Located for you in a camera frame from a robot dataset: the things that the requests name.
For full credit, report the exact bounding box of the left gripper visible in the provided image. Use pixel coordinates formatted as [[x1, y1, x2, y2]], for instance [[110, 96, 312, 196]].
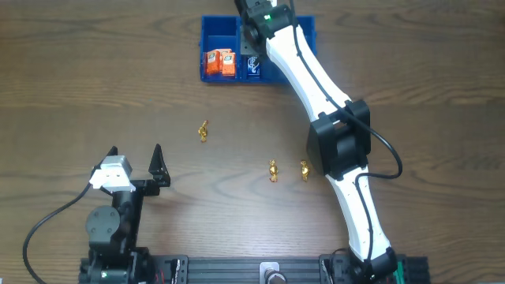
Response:
[[91, 143, 172, 197]]

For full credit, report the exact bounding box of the gold candy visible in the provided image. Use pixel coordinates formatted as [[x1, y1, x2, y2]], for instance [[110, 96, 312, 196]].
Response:
[[299, 159, 311, 183], [267, 159, 280, 184], [197, 119, 210, 144]]

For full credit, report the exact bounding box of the blue candy pack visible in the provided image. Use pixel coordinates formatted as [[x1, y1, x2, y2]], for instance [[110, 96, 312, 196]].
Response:
[[246, 54, 262, 78]]

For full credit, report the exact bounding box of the blue tray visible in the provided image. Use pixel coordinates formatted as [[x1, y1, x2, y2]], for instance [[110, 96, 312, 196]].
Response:
[[200, 14, 318, 84]]

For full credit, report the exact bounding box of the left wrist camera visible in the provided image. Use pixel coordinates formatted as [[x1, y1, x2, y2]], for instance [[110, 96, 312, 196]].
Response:
[[88, 155, 134, 193]]

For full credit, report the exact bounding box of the black cable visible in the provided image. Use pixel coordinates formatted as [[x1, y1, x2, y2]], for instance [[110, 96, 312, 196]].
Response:
[[22, 181, 94, 284], [289, 0, 404, 186]]

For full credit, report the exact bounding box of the mounting rail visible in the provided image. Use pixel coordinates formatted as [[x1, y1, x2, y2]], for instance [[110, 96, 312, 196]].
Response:
[[78, 254, 431, 284]]

